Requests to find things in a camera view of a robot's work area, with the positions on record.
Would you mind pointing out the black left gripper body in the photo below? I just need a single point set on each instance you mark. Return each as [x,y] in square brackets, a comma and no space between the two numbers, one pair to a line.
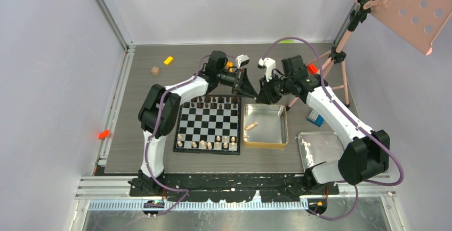
[229,78]

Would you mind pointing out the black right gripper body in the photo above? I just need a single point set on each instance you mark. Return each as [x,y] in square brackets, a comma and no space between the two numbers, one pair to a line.
[279,87]

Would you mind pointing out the orange triangular plastic frame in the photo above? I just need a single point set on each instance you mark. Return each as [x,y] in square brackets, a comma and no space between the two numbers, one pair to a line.
[230,66]

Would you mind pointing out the gold tin box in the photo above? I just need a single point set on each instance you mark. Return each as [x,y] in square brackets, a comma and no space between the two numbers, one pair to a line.
[265,126]

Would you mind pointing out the black white chess board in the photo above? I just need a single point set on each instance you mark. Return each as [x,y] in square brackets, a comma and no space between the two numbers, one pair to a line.
[207,123]

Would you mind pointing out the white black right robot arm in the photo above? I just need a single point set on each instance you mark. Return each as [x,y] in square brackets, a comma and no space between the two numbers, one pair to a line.
[365,154]

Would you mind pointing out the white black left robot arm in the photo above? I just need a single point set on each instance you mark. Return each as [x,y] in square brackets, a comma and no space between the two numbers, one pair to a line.
[159,111]

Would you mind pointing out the red block near stand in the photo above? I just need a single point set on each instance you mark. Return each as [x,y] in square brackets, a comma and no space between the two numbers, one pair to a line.
[312,68]

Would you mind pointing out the blue box of bits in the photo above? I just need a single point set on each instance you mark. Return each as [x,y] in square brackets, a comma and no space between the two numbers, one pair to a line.
[315,118]

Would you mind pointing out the silver tin lid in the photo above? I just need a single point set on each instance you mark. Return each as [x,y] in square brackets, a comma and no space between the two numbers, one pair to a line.
[318,147]

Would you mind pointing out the yellow rectangular block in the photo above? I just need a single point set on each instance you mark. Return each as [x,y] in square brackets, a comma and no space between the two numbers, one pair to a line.
[168,60]

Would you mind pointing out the small wooden cube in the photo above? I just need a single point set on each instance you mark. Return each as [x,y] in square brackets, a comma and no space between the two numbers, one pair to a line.
[155,71]

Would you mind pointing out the orange red block left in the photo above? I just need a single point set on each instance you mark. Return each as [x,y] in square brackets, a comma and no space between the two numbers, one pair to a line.
[104,134]

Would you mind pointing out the pink music stand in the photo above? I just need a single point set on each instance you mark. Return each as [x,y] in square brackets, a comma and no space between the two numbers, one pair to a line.
[418,22]

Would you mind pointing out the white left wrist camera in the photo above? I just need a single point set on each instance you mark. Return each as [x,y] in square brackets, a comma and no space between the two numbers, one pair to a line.
[241,60]

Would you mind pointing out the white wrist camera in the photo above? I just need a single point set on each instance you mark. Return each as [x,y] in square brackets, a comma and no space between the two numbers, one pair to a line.
[268,65]
[241,60]

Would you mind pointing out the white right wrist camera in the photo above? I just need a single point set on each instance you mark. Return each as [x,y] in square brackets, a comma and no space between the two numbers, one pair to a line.
[268,65]

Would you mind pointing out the green block at wall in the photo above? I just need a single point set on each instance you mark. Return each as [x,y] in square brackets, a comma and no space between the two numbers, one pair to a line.
[287,41]

